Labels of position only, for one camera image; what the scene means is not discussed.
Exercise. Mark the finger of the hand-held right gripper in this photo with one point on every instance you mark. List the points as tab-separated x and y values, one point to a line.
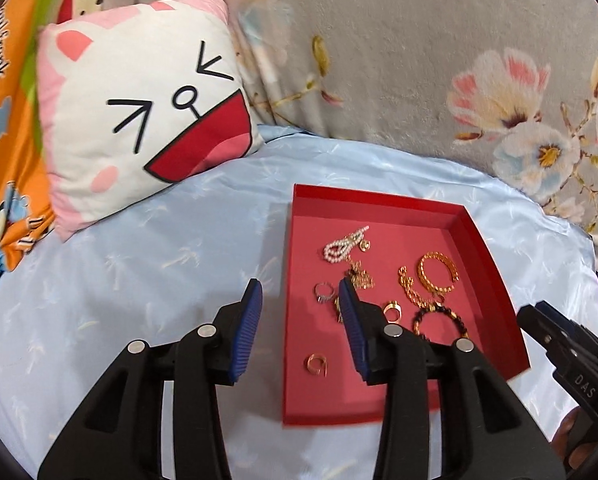
536	325
566	325

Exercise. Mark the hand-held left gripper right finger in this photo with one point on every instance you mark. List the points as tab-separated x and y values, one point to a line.
351	330

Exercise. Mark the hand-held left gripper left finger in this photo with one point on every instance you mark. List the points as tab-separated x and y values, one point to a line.
242	335

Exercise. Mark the gold wristwatch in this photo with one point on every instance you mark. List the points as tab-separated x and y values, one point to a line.
338	307

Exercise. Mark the gold hoop earring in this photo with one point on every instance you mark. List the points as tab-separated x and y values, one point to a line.
310	367
386	310

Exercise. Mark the red jewelry tray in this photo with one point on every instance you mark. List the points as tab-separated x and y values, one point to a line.
429	375

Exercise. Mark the person's right hand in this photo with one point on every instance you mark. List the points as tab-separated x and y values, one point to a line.
574	442

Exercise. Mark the small gold earring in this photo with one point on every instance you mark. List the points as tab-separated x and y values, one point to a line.
365	245

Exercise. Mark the light blue bedsheet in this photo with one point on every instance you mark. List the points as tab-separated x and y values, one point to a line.
129	270

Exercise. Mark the cat face pillow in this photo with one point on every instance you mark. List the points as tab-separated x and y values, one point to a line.
129	135

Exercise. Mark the grey floral blanket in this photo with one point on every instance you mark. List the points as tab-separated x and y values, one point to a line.
379	50

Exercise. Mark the orange cartoon pillow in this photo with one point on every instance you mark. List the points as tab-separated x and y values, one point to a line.
4	135

